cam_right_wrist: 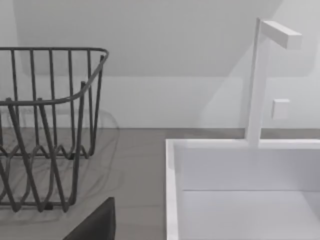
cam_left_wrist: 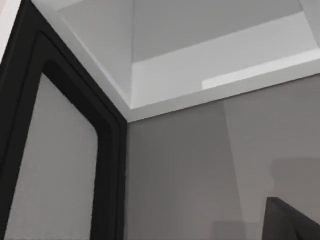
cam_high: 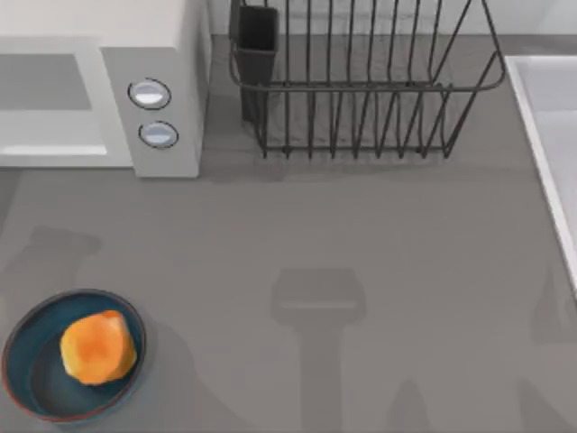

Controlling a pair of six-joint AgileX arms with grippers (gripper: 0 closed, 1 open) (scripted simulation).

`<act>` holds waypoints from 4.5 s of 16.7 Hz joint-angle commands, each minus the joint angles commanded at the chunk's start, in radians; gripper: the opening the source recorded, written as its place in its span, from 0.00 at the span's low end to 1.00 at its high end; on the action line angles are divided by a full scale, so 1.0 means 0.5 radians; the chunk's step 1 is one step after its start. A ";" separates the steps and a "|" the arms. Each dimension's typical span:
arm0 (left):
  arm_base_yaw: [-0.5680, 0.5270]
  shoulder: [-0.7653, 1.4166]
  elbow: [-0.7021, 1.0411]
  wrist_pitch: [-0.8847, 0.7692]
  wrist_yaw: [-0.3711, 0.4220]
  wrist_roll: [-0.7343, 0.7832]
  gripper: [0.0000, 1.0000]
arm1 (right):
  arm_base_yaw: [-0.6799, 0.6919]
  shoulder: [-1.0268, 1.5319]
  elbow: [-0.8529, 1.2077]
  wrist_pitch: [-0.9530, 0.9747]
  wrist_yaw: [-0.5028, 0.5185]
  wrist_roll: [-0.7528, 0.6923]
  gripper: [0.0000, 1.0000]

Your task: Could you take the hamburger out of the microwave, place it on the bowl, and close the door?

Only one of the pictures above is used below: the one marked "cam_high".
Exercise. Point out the pale microwave oven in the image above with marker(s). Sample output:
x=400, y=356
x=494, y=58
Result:
x=180, y=113

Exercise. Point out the round silver microwave knob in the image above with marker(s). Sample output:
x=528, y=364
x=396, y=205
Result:
x=158, y=134
x=149, y=94

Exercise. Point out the black utensil holder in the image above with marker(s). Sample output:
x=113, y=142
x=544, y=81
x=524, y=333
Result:
x=256, y=45

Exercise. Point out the orange bread roll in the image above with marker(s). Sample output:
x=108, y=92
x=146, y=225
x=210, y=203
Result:
x=98, y=347

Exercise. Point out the white sink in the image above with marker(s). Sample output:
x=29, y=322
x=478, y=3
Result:
x=547, y=135

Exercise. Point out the dark blue bowl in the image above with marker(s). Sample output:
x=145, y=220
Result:
x=40, y=361

